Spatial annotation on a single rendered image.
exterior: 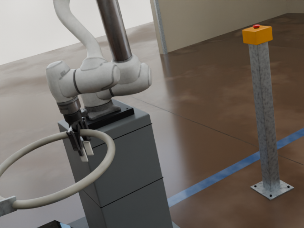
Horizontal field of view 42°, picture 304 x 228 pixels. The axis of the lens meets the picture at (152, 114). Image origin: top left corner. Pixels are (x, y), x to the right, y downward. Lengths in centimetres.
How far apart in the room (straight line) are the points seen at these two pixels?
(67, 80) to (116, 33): 47
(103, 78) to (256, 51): 112
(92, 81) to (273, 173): 154
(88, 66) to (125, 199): 92
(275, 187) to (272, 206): 17
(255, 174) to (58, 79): 180
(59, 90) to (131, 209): 93
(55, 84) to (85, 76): 13
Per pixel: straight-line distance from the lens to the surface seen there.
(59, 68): 159
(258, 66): 240
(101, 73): 153
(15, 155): 172
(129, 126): 208
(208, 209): 267
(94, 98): 211
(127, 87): 205
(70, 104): 163
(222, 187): 287
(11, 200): 140
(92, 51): 161
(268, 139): 258
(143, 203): 230
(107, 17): 192
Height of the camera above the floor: 156
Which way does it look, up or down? 21 degrees down
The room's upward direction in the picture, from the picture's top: 12 degrees counter-clockwise
